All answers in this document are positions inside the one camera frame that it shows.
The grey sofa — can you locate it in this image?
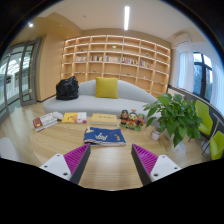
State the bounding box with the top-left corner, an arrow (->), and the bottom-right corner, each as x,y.
42,79 -> 162,118

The white wall air conditioner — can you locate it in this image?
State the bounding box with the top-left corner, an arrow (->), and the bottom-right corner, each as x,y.
172,32 -> 193,47

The green potted plant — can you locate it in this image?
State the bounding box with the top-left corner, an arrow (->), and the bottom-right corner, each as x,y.
142,92 -> 203,149

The blue printed towel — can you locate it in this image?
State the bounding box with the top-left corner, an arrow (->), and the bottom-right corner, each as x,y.
83,126 -> 127,148

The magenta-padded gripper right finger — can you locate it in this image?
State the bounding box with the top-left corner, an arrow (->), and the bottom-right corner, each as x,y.
130,143 -> 183,187

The dark-framed window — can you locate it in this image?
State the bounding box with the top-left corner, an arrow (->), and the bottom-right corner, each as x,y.
192,51 -> 213,103

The white sheer curtain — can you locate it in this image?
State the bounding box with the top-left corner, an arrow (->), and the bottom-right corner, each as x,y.
177,50 -> 195,93
209,63 -> 224,116

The black bag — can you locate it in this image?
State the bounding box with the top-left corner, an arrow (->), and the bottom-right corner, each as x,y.
55,75 -> 80,101

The red and white book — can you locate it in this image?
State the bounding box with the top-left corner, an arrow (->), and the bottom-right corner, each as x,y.
32,112 -> 59,133

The wooden shelf unit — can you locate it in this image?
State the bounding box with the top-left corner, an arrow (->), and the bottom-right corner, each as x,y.
60,34 -> 172,98

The plain yellow book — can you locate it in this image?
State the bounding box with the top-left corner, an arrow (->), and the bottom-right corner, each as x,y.
90,112 -> 119,127

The long ceiling light strip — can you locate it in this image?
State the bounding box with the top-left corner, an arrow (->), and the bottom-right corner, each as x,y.
123,4 -> 131,32

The grey-framed glass door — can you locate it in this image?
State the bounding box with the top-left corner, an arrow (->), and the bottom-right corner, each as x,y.
0,38 -> 43,121

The white orange-dotted pouch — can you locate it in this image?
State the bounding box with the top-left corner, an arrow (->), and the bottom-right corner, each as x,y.
51,110 -> 64,122

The colourful doll figurine set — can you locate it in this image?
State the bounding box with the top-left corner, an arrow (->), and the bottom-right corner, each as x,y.
118,108 -> 147,132

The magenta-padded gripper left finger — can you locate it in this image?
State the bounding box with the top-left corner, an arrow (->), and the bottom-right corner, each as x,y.
39,143 -> 92,185

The yellow cushion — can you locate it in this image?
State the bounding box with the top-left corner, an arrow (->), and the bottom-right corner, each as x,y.
95,76 -> 120,100

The yellow and white book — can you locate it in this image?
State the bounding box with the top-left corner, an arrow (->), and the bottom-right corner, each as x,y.
61,111 -> 88,125

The lime green chair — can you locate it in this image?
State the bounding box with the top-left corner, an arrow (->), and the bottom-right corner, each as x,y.
194,99 -> 214,137
209,130 -> 224,161

